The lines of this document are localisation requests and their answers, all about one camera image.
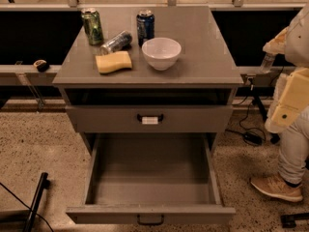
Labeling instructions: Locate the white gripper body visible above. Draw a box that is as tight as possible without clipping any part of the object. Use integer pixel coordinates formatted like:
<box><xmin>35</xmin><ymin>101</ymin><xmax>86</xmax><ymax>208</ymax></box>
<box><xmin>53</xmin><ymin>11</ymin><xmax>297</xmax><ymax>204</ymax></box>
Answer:
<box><xmin>265</xmin><ymin>68</ymin><xmax>309</xmax><ymax>133</ymax></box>

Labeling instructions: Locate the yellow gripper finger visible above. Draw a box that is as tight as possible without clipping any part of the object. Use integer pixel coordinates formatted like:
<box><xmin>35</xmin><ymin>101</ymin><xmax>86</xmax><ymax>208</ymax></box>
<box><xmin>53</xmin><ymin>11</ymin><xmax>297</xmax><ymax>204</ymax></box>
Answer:
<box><xmin>263</xmin><ymin>28</ymin><xmax>288</xmax><ymax>55</ymax></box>

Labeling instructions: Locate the yellow sponge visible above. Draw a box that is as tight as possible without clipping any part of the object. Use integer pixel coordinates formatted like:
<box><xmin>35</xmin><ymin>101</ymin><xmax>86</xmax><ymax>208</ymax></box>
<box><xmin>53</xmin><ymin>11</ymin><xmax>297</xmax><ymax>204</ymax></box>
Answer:
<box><xmin>96</xmin><ymin>51</ymin><xmax>132</xmax><ymax>74</ymax></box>

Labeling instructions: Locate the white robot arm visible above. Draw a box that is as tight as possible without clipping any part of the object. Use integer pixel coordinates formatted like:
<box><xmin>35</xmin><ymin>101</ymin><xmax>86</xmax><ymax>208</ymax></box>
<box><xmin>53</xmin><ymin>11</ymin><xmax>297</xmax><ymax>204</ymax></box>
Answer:
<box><xmin>263</xmin><ymin>4</ymin><xmax>309</xmax><ymax>133</ymax></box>

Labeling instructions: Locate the grey drawer cabinet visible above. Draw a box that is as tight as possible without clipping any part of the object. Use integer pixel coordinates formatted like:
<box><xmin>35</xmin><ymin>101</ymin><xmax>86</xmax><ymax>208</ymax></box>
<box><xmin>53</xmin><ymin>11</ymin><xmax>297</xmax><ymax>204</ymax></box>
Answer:
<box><xmin>53</xmin><ymin>6</ymin><xmax>242</xmax><ymax>146</ymax></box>

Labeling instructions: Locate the closed grey upper drawer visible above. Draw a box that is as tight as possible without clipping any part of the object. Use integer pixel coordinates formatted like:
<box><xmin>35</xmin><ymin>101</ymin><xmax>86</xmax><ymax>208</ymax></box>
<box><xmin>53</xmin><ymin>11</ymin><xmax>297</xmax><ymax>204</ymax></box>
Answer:
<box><xmin>66</xmin><ymin>105</ymin><xmax>233</xmax><ymax>133</ymax></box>

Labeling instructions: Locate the open grey lower drawer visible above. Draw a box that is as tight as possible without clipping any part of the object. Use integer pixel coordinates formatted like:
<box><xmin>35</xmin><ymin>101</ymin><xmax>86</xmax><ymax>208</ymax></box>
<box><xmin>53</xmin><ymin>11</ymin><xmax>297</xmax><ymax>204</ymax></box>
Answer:
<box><xmin>67</xmin><ymin>133</ymin><xmax>236</xmax><ymax>226</ymax></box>

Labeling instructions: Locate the clear plastic water bottle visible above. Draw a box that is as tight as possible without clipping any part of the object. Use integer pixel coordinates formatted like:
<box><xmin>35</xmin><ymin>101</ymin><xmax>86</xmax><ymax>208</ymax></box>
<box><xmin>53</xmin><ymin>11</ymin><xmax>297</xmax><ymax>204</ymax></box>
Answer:
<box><xmin>260</xmin><ymin>53</ymin><xmax>276</xmax><ymax>73</ymax></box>

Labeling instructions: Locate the black tripod leg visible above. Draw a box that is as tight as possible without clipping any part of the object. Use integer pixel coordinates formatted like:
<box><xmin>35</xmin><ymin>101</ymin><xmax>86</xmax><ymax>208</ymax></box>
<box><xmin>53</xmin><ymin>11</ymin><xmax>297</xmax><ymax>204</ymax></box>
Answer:
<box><xmin>247</xmin><ymin>76</ymin><xmax>280</xmax><ymax>144</ymax></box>

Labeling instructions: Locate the person's leg in beige trousers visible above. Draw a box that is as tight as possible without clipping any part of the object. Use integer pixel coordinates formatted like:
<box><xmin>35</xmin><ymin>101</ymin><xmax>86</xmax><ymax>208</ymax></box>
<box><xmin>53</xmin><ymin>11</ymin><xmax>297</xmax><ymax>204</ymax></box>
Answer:
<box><xmin>278</xmin><ymin>107</ymin><xmax>309</xmax><ymax>186</ymax></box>

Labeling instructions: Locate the tan sneaker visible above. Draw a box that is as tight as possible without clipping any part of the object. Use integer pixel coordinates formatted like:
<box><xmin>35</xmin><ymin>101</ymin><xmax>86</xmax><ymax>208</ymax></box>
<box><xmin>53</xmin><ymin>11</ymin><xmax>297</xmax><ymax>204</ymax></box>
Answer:
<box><xmin>250</xmin><ymin>174</ymin><xmax>303</xmax><ymax>203</ymax></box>

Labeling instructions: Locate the white ceramic bowl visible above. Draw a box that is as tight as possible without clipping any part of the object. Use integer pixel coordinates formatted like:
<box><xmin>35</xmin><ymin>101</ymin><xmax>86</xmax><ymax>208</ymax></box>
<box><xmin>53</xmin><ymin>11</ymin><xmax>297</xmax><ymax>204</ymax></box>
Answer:
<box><xmin>142</xmin><ymin>38</ymin><xmax>182</xmax><ymax>71</ymax></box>

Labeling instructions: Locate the black bar bottom right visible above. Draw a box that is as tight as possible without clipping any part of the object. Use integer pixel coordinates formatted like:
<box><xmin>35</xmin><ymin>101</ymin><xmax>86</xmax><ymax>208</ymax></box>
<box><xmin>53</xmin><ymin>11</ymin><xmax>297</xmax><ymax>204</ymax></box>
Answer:
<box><xmin>280</xmin><ymin>213</ymin><xmax>309</xmax><ymax>228</ymax></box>

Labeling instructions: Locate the blue soda can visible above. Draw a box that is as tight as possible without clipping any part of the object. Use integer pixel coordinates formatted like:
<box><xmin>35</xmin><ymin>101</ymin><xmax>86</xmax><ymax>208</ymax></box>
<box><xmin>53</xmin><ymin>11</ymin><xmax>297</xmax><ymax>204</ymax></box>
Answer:
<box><xmin>136</xmin><ymin>10</ymin><xmax>155</xmax><ymax>46</ymax></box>

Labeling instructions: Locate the silver blue lying can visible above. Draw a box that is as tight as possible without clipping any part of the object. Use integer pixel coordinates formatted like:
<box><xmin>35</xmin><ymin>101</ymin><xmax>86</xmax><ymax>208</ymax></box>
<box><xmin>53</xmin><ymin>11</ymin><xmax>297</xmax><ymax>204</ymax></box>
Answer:
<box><xmin>99</xmin><ymin>31</ymin><xmax>132</xmax><ymax>55</ymax></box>

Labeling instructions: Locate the green soda can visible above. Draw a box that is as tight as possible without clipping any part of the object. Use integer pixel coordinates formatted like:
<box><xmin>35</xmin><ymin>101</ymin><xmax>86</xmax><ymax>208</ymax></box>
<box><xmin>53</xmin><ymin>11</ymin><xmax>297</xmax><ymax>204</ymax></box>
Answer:
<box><xmin>81</xmin><ymin>8</ymin><xmax>103</xmax><ymax>45</ymax></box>

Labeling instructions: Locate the tape measure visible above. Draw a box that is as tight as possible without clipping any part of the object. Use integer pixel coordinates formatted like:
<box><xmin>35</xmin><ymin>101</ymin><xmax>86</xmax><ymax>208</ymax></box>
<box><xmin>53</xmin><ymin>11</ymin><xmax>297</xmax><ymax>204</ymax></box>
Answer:
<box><xmin>33</xmin><ymin>59</ymin><xmax>49</xmax><ymax>73</ymax></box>

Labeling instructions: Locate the black metal stand leg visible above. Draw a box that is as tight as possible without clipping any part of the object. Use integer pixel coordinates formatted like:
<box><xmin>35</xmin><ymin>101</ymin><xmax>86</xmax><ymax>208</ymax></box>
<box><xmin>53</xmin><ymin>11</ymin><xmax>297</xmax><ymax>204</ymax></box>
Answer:
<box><xmin>22</xmin><ymin>172</ymin><xmax>50</xmax><ymax>232</ymax></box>

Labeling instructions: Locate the black power adapter with cable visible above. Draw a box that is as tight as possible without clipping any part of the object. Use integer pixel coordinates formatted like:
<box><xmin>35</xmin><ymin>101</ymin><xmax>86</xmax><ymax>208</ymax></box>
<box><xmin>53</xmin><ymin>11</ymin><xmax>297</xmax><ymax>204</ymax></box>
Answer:
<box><xmin>225</xmin><ymin>95</ymin><xmax>268</xmax><ymax>147</ymax></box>

